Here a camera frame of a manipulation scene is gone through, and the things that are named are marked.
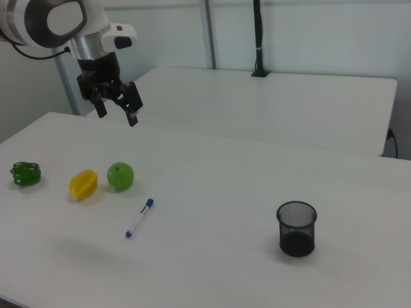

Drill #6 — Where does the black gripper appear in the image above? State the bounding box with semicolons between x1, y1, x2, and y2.
76;51;144;128

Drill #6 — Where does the white marker with blue cap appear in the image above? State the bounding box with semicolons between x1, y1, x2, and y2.
125;198;155;239

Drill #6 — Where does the green toy apple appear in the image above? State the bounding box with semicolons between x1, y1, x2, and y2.
107;161;135;191

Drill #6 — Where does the yellow toy starfruit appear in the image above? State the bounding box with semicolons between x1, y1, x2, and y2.
69;169;99;200

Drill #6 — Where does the green toy bell pepper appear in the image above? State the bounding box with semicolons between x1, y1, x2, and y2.
9;161;43;187

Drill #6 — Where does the white background table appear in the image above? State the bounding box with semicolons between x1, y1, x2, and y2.
85;66;399;158

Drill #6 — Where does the black mesh pen cup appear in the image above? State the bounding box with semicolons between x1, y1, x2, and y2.
276;200;318;258

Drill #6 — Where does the grey metal frame post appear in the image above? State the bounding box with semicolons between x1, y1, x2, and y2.
203;0;220;70
55;51;81;116

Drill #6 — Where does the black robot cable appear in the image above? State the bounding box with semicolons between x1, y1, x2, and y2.
10;42;71;60

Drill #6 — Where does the black camera stand pole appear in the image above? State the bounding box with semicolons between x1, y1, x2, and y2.
250;0;271;78

